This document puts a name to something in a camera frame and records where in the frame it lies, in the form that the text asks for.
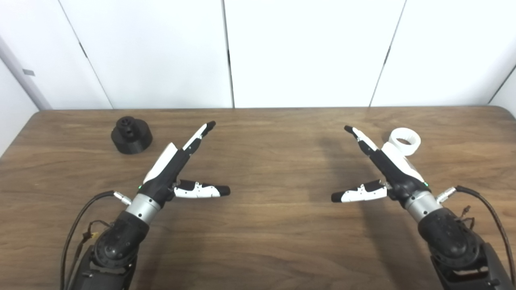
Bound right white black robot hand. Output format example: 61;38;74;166
331;125;443;223

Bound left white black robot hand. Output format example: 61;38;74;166
126;121;231;226

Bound white toothed ring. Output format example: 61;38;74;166
388;127;421;156

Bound round black stepped part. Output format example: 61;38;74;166
111;116;153;155

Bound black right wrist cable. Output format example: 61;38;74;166
437;185;516;278

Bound thin right arm wires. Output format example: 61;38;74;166
459;205;477;231

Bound thin arm wires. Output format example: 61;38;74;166
459;205;477;231
82;220;112;243

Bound thin left arm wires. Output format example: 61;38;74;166
82;220;112;243

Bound grey wall corner post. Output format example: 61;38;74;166
0;35;53;110

